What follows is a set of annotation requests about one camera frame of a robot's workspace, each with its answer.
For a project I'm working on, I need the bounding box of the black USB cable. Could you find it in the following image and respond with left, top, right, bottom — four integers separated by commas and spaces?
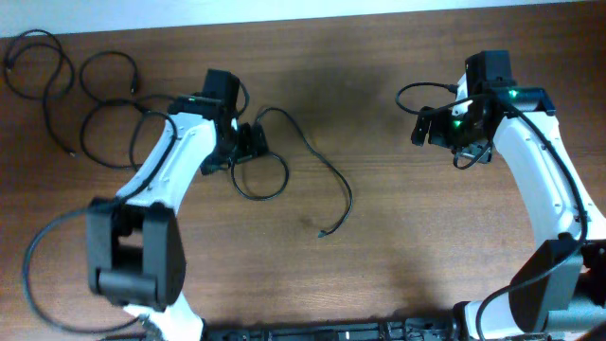
1, 28, 78, 158

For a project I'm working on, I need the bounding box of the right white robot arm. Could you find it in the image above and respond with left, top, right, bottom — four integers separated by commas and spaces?
411, 50, 605, 340

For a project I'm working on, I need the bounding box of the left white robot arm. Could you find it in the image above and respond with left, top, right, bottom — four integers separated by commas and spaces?
86, 69, 266, 340

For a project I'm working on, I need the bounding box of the right camera black cable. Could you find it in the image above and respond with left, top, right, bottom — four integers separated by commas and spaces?
394, 81, 591, 341

